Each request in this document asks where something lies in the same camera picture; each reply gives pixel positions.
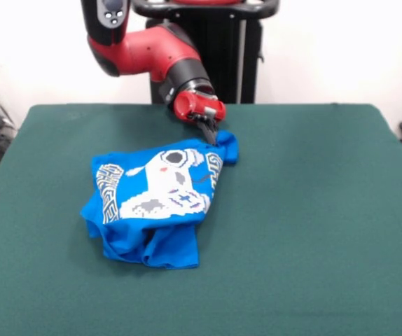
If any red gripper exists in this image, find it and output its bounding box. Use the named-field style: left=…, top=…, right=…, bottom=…
left=172, top=89, right=227, bottom=146

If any blue game-controller print t-shirt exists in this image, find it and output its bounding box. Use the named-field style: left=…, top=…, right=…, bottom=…
left=80, top=130, right=240, bottom=270

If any dark green table cloth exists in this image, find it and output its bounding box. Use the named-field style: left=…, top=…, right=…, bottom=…
left=0, top=103, right=402, bottom=336

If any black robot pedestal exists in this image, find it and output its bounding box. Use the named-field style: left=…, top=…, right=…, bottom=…
left=130, top=0, right=279, bottom=104

